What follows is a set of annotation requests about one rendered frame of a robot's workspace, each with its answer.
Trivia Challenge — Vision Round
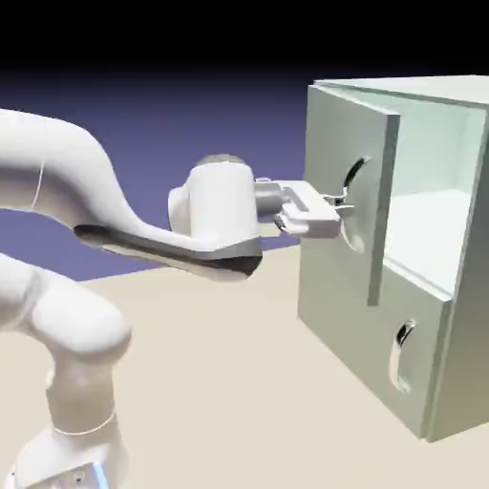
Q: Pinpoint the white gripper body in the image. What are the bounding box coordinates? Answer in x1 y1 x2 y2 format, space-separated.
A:
273 180 344 241

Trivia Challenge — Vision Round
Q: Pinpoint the pale green cabinet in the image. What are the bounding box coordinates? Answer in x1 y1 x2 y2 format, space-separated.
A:
296 74 489 445

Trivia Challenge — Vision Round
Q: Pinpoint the pale green short cabinet door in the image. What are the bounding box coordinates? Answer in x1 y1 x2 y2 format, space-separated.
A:
296 244 455 441

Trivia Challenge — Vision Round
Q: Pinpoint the curved metal handle, small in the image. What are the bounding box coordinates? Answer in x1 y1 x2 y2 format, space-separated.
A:
388 318 418 395

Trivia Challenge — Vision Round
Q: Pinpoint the curved metal handle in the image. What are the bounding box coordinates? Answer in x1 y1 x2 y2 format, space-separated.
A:
340 154 374 254
388 318 418 395

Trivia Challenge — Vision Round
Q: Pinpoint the pale green tall cabinet door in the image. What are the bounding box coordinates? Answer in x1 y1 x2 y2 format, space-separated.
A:
298 84 402 308

